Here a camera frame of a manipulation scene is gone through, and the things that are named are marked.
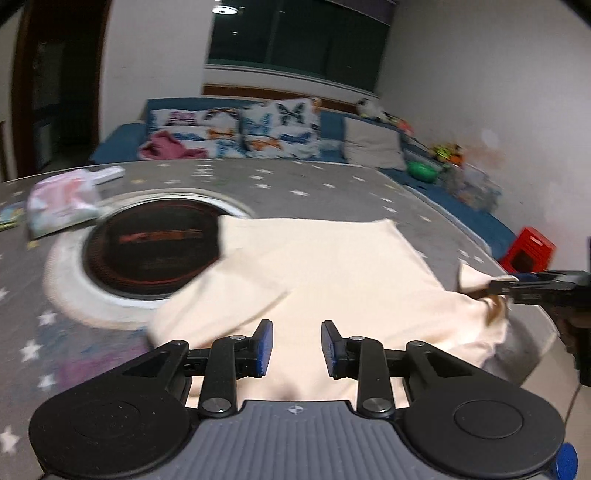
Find cream garment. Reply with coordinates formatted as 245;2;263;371
148;216;508;401

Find red plastic stool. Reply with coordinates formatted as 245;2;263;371
499;227;556;274

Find clear plastic toy box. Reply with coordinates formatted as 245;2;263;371
443;163;502;213

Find black round induction cooktop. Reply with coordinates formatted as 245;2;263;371
82;199;225;300

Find green round toy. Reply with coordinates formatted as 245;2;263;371
407;161;439;183

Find yellow orange toy pile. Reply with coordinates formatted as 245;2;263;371
432;143;464;166

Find grey star tablecloth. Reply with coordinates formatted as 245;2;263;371
1;159;557;479

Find grey plain pillow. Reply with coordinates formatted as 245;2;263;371
342;118;407;171

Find white remote control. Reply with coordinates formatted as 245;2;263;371
90;166;125;185

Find pink garment on sofa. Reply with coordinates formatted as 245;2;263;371
137;131;208;161

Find pink white tissue pack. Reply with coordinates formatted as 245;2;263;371
26;169;101;239

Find left butterfly pillow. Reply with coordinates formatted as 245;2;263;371
146;107;245;158

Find butterfly pillow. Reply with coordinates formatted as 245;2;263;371
146;107;245;158
240;97;322;160

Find black white plush toy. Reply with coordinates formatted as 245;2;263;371
356;98;388;122

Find right butterfly pillow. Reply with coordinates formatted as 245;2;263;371
240;97;322;160

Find blue corner sofa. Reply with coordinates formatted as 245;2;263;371
90;97;516;259

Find dark window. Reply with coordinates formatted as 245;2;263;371
208;0;397;91

